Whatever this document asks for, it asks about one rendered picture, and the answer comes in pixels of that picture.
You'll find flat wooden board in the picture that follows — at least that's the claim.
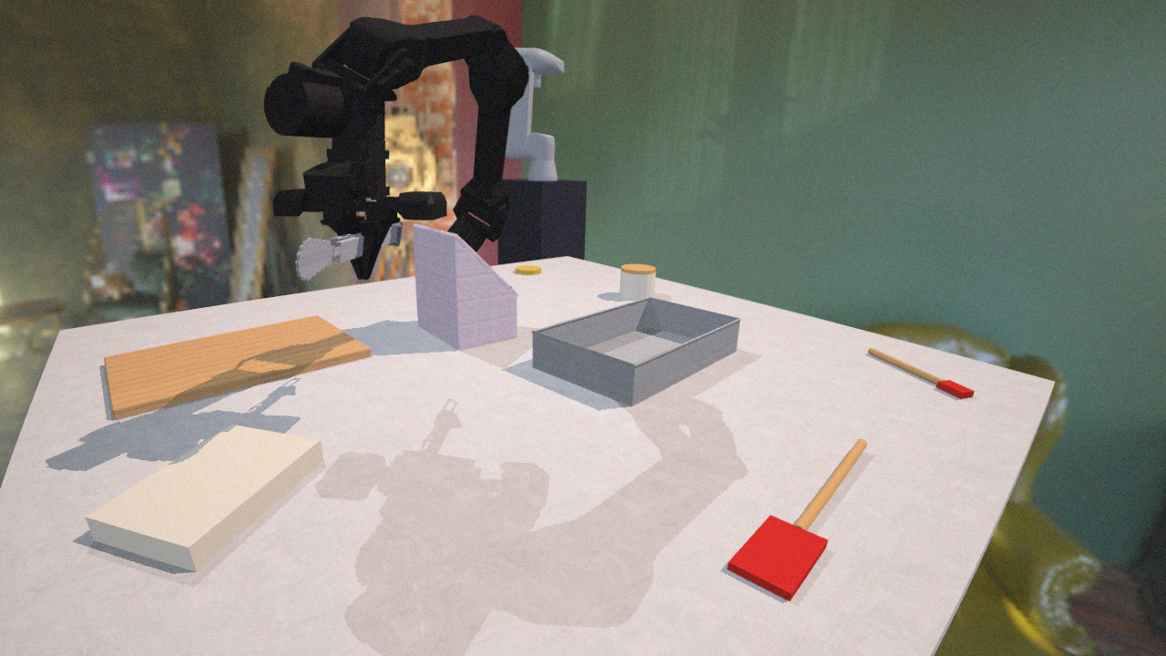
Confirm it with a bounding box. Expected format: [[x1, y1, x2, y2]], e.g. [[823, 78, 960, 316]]
[[104, 316, 372, 419]]

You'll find beige rectangular block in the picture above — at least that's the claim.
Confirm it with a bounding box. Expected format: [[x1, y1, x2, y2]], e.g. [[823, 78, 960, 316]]
[[85, 425, 324, 572]]

